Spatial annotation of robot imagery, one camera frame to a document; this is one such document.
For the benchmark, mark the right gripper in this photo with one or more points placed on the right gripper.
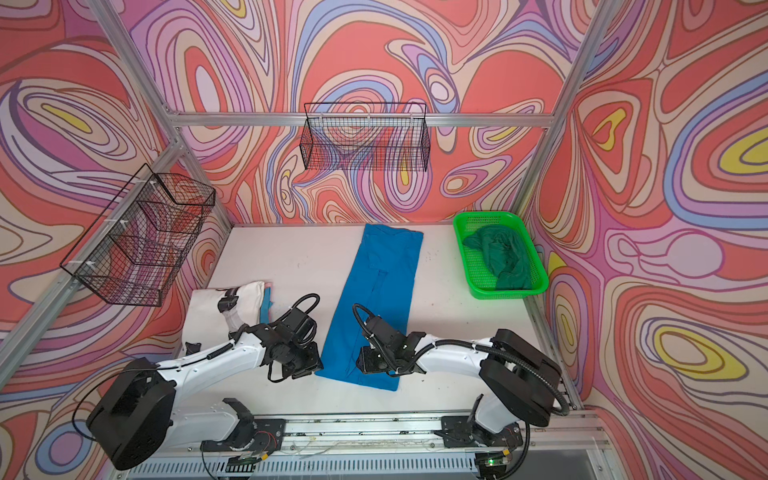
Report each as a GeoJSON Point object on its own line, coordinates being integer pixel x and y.
{"type": "Point", "coordinates": [368, 364]}

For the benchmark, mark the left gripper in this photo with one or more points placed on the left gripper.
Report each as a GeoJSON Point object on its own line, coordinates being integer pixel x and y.
{"type": "Point", "coordinates": [315, 364]}

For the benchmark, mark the blue t-shirt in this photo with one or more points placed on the blue t-shirt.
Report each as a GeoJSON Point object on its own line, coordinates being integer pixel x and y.
{"type": "Point", "coordinates": [381, 279]}

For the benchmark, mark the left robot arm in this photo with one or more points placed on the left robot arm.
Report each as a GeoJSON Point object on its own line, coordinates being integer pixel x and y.
{"type": "Point", "coordinates": [144, 409]}

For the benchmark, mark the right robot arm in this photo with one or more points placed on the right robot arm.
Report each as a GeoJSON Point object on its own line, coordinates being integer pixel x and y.
{"type": "Point", "coordinates": [523, 382]}

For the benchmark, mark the teal folded t-shirt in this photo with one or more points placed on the teal folded t-shirt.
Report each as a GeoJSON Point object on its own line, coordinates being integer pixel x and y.
{"type": "Point", "coordinates": [264, 317]}

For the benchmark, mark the green plastic basket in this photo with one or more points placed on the green plastic basket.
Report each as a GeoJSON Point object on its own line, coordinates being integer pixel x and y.
{"type": "Point", "coordinates": [480, 281]}

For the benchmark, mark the dark green t-shirt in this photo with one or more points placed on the dark green t-shirt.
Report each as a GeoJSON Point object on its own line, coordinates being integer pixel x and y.
{"type": "Point", "coordinates": [504, 255]}

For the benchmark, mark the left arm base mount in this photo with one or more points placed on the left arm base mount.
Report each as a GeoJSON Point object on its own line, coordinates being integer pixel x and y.
{"type": "Point", "coordinates": [262, 435]}

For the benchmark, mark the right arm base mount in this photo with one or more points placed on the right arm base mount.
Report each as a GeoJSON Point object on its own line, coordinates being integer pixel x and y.
{"type": "Point", "coordinates": [462, 432]}

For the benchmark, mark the black wire basket left wall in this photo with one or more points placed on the black wire basket left wall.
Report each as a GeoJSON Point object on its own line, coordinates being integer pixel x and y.
{"type": "Point", "coordinates": [132, 255]}

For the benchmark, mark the black wire basket wall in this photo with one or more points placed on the black wire basket wall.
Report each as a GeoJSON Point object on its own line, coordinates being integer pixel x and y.
{"type": "Point", "coordinates": [132, 255]}
{"type": "Point", "coordinates": [365, 136]}

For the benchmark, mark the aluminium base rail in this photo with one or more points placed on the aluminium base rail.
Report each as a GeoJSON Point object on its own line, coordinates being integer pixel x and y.
{"type": "Point", "coordinates": [396, 446]}

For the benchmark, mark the black wire basket back wall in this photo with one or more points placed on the black wire basket back wall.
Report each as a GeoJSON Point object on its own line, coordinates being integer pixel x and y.
{"type": "Point", "coordinates": [365, 136]}

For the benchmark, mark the aluminium frame left post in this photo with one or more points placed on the aluminium frame left post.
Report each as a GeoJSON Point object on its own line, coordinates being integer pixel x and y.
{"type": "Point", "coordinates": [86, 144]}

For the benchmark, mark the aluminium frame post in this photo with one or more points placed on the aluminium frame post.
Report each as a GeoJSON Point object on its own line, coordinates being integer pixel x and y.
{"type": "Point", "coordinates": [596, 31]}
{"type": "Point", "coordinates": [86, 144]}

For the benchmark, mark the aluminium frame right post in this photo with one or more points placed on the aluminium frame right post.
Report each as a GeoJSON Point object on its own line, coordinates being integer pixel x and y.
{"type": "Point", "coordinates": [596, 31]}

